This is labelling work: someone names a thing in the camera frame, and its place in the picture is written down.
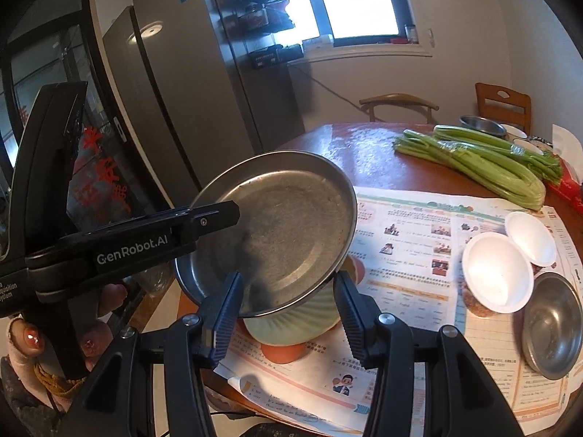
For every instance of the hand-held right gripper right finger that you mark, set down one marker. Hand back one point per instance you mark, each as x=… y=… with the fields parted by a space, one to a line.
x=353 y=323

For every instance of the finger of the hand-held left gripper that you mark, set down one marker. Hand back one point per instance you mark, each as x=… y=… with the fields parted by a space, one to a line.
x=214 y=216

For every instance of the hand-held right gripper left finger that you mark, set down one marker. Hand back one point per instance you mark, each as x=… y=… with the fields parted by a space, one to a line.
x=225 y=323

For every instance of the yellow shell-shaped plate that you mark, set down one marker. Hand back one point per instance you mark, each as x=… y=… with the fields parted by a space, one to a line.
x=296 y=323

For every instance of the orange lobed plate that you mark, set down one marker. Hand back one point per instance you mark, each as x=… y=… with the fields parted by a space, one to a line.
x=282 y=353

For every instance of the round metal plate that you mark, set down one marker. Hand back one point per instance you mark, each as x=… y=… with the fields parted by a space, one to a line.
x=291 y=227

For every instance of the white foam bowl red print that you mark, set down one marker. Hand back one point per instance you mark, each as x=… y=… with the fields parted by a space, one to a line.
x=533 y=236
x=496 y=273

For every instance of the stainless steel bowl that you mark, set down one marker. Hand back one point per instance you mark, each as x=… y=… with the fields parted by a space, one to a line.
x=553 y=327

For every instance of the person's left hand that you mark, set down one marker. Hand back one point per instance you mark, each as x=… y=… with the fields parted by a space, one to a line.
x=98 y=339

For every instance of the glass door with red decals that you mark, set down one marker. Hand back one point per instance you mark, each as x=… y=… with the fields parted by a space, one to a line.
x=104 y=168

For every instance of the printed newspaper sheet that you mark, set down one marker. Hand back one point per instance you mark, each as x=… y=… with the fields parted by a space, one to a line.
x=410 y=305

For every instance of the grey refrigerator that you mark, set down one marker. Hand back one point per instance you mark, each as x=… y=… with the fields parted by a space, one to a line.
x=191 y=77

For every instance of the small white box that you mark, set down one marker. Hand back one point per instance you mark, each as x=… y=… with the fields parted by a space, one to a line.
x=317 y=43

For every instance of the green celery bunch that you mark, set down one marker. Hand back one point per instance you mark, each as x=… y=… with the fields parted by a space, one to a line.
x=492 y=173
x=478 y=139

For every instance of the wooden chair with curved back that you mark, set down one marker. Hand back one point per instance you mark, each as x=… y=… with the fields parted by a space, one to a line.
x=396 y=99

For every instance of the small steel basin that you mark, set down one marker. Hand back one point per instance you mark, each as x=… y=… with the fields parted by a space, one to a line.
x=483 y=124

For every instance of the small white dish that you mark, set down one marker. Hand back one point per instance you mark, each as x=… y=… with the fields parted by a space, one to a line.
x=534 y=146
x=519 y=133

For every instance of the red tissue packet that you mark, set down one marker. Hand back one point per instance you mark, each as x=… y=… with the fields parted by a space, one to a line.
x=569 y=182

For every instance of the window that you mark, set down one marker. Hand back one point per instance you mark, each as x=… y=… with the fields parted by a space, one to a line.
x=355 y=0

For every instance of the wooden chair with flat back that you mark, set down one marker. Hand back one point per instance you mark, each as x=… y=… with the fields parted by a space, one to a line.
x=501 y=104

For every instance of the white tissue sheet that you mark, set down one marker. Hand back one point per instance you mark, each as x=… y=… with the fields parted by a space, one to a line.
x=564 y=141

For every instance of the black wall rack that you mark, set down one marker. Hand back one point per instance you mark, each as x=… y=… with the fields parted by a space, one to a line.
x=268 y=57

